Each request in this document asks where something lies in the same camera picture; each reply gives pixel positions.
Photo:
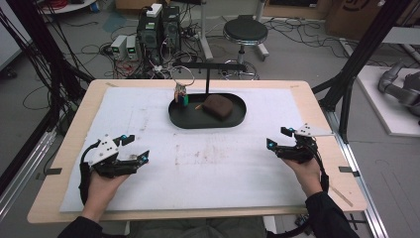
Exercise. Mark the aluminium rail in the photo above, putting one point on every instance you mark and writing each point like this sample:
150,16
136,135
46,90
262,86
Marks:
363,185
23,172

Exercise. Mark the black metal frame post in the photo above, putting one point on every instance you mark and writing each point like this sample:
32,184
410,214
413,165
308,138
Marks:
360,56

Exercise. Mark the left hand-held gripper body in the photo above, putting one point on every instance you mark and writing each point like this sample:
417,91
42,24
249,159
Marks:
105,162

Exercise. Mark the grey power supply unit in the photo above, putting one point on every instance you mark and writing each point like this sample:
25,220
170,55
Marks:
132,47
119,46

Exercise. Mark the black oval tray with hanger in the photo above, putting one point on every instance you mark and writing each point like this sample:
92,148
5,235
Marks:
191,120

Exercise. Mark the white platform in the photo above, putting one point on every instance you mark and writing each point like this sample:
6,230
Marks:
386,112

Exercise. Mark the white desk leg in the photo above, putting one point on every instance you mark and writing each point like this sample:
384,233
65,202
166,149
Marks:
205,33

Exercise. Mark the person's left hand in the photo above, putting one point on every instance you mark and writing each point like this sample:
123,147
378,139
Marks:
102,188

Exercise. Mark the white table mat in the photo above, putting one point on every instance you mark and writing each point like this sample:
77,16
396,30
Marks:
214,172

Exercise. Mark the white adapter box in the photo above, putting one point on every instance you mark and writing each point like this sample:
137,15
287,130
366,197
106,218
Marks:
154,10

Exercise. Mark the cardboard box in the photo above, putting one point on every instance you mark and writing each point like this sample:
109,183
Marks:
353,16

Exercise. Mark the brown zip pouch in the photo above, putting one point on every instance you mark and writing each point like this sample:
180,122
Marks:
218,105

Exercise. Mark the black round stool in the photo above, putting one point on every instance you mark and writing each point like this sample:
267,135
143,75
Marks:
245,31

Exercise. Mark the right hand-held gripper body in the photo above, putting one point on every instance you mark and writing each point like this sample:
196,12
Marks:
297,150

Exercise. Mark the black computer tower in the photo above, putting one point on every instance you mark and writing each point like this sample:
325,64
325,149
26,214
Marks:
149,36
171,29

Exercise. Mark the person's right hand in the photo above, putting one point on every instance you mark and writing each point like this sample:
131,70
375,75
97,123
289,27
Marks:
305,177

